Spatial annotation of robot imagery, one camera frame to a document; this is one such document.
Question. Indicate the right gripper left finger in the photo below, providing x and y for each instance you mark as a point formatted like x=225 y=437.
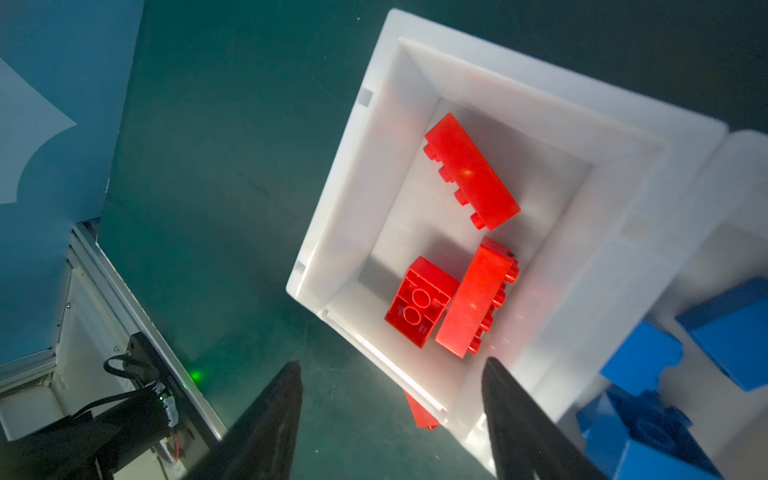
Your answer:
x=262 y=443

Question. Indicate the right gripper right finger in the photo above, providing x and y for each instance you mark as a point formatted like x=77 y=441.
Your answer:
x=525 y=443

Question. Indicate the blue brick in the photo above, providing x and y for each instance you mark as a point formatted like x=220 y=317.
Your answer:
x=731 y=330
x=638 y=437
x=637 y=364

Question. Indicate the red brick top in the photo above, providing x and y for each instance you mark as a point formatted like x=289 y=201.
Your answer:
x=422 y=417

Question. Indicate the blue brick top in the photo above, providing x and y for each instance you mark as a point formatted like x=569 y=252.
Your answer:
x=637 y=364

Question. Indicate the long red brick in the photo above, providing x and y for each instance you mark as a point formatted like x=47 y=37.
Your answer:
x=481 y=292
x=477 y=183

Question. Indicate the white left bin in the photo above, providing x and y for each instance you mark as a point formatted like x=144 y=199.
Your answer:
x=597 y=171

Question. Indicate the white bin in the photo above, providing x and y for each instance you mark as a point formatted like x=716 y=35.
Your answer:
x=683 y=345
x=597 y=171

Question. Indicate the white middle bin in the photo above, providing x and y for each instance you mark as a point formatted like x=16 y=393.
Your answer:
x=683 y=345

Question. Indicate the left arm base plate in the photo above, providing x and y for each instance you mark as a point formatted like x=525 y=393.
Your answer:
x=192 y=436

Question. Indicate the aluminium rail base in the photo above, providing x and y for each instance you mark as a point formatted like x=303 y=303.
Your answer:
x=99 y=318

